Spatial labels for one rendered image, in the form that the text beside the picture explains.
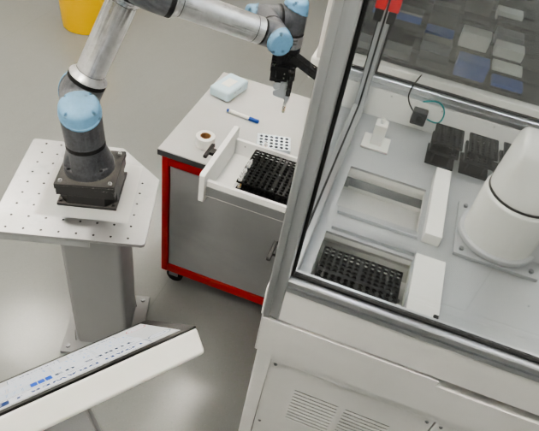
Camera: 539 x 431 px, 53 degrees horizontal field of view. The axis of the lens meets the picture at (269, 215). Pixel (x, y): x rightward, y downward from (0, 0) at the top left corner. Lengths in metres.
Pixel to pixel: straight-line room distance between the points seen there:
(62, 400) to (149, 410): 1.31
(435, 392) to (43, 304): 1.70
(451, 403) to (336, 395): 0.29
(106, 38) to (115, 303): 0.95
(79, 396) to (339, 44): 0.65
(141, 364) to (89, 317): 1.30
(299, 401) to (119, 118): 2.34
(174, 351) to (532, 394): 0.76
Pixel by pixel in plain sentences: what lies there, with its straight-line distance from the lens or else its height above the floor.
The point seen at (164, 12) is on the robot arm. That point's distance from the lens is 1.49.
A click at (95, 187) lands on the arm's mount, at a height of 0.85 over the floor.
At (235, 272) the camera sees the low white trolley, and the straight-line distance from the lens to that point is 2.27.
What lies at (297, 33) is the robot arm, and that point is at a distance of 1.76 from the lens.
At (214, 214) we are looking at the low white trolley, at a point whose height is 0.52.
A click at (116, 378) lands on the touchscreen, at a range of 0.91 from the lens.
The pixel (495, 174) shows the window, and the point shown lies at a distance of 0.93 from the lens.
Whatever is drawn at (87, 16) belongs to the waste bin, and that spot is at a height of 0.15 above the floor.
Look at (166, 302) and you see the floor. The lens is 2.45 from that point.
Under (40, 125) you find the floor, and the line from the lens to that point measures 3.44.
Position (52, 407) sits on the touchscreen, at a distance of 0.90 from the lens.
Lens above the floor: 1.97
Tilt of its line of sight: 44 degrees down
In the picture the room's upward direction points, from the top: 11 degrees clockwise
